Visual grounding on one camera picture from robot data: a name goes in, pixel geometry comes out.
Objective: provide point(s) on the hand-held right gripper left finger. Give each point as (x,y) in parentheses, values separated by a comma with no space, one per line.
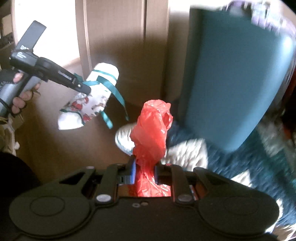
(131,171)

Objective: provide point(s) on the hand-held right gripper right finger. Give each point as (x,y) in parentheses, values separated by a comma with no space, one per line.
(158,174)

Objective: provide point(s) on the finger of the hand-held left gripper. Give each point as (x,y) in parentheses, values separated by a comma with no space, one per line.
(76,83)

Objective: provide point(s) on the white festive print gift bag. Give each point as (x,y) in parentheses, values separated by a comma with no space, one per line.
(97,97)

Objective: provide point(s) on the red plastic bag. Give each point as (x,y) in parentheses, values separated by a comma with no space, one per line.
(150,134)

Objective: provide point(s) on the person's left hand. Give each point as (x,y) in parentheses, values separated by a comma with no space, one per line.
(29,93)

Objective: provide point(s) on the wooden door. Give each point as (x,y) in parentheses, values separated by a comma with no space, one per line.
(120,34)

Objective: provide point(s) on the blue white shaggy rug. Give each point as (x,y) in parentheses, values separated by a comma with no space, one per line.
(242,166)

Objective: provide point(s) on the person's dark trousers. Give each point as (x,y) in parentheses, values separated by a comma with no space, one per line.
(16,185)

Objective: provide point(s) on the purple cloth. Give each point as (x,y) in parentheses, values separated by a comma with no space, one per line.
(259,11)

